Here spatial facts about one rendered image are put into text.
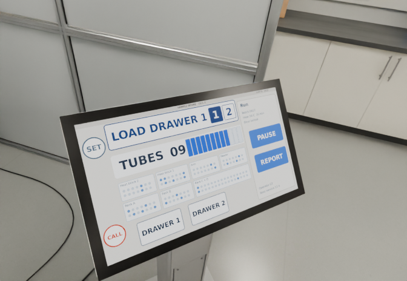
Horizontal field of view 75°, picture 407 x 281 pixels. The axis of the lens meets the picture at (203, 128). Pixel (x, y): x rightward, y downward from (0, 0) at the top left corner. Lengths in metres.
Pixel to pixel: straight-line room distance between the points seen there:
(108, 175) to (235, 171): 0.28
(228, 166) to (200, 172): 0.07
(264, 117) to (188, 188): 0.26
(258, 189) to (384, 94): 2.23
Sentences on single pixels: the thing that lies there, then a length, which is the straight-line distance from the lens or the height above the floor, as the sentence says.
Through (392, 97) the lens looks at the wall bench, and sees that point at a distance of 2.83.
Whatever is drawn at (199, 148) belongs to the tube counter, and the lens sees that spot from 0.59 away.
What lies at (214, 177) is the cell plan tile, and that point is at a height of 1.05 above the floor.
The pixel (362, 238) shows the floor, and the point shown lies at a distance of 2.11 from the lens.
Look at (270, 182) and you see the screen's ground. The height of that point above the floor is 1.01.
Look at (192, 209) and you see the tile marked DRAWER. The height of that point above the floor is 1.01.
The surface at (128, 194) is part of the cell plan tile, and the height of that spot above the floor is 1.07.
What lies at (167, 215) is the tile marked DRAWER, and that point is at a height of 1.02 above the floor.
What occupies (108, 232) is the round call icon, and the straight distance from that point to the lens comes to 0.56.
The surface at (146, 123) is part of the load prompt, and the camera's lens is 0.56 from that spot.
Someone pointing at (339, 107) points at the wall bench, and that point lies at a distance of 2.79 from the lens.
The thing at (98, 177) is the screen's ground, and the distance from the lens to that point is 0.54.
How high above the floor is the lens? 1.49
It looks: 37 degrees down
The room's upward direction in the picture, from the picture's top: 6 degrees clockwise
